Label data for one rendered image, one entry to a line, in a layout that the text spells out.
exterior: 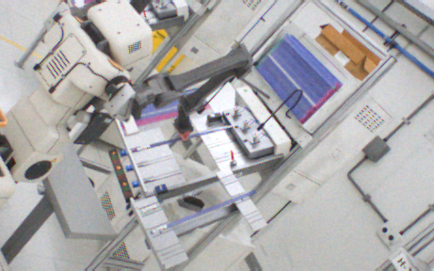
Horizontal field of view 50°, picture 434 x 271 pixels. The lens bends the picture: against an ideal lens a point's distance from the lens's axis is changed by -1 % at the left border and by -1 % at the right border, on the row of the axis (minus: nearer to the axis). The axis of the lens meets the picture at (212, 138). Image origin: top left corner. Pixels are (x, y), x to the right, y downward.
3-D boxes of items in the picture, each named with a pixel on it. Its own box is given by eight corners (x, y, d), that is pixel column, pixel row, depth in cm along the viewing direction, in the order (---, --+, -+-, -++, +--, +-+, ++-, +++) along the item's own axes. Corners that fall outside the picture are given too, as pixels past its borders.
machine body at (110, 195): (108, 297, 255) (181, 225, 238) (83, 204, 302) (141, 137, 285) (189, 308, 300) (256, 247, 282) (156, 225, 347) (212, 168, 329)
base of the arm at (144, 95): (120, 79, 153) (139, 104, 149) (140, 71, 158) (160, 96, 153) (117, 97, 160) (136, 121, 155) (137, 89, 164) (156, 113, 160)
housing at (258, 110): (274, 165, 239) (277, 145, 229) (233, 107, 272) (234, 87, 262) (287, 161, 241) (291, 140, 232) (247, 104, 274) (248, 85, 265)
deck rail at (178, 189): (147, 205, 217) (146, 196, 213) (146, 201, 219) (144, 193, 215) (282, 164, 238) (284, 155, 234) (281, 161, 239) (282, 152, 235)
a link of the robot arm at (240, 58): (250, 35, 175) (264, 57, 174) (238, 50, 188) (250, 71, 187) (143, 78, 159) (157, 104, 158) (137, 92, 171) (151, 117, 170)
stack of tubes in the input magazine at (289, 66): (299, 122, 228) (340, 82, 220) (253, 67, 262) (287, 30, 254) (313, 132, 236) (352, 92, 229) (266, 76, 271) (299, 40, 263)
